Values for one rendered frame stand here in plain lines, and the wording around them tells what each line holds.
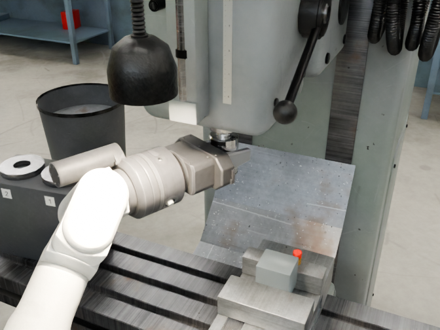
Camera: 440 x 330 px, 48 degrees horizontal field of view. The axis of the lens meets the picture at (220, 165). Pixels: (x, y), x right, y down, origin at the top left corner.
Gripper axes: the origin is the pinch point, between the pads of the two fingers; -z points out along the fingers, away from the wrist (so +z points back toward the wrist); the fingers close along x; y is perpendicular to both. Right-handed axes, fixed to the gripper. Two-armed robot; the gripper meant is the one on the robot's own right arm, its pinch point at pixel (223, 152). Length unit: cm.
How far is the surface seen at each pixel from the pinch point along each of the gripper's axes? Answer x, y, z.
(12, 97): 384, 123, -85
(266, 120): -11.9, -10.4, 3.2
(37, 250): 35, 30, 21
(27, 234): 37, 26, 22
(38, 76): 427, 122, -127
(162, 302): 8.3, 33.0, 7.9
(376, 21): -7.8, -18.5, -25.7
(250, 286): -8.1, 21.9, 0.7
